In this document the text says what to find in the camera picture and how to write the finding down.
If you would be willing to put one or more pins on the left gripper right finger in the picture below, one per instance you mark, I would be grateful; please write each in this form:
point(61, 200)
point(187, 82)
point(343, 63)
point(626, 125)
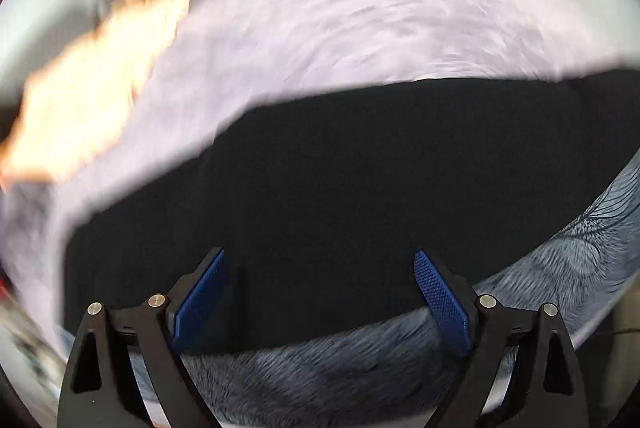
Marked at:
point(518, 367)

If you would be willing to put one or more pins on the lavender plush bed blanket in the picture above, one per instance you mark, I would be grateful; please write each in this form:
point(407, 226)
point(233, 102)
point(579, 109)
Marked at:
point(230, 56)

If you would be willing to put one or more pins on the pale yellow garment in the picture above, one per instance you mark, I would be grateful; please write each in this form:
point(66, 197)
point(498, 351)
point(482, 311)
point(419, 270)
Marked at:
point(77, 106)

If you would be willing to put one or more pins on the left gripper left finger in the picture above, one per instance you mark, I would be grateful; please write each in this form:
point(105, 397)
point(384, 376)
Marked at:
point(99, 388)

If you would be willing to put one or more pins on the black pants with patterned trim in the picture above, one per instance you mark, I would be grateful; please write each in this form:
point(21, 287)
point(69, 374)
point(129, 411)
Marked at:
point(527, 189)

